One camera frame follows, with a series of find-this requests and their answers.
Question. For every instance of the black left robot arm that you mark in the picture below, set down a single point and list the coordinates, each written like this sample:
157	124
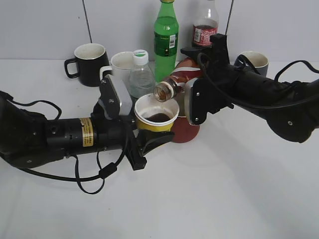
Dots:
29	139

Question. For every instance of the green soda bottle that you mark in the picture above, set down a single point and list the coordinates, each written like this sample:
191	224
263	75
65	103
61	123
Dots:
166	30

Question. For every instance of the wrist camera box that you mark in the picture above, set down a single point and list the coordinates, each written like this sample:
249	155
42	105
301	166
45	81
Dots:
115	99
196	100

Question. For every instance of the clear water bottle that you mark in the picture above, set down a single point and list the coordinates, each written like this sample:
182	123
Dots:
141	80

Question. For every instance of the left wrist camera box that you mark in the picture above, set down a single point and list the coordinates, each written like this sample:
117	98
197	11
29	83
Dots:
115	99

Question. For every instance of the yellow paper cup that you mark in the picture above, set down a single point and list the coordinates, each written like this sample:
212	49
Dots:
154	115

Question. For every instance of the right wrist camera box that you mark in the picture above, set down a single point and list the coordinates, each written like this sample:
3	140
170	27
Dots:
196	100

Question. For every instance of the brown Nescafe coffee bottle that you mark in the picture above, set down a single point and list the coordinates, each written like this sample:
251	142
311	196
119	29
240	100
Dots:
173	84

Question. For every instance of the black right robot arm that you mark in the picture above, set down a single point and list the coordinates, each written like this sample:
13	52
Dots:
291	110

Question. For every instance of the cola bottle red label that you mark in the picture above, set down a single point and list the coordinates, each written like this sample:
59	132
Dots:
205	24

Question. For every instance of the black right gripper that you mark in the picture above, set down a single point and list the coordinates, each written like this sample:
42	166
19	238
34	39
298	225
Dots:
215	66

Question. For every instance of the black mug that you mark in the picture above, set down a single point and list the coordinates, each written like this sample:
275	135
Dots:
89	59

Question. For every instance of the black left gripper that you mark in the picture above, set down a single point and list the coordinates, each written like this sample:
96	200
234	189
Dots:
118	133

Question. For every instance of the white mug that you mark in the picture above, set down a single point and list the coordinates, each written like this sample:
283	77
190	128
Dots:
121	65

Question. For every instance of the dark grey mug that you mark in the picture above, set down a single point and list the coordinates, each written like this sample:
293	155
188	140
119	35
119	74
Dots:
253	61

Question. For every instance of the red mug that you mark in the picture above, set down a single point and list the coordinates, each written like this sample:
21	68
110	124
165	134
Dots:
183	131

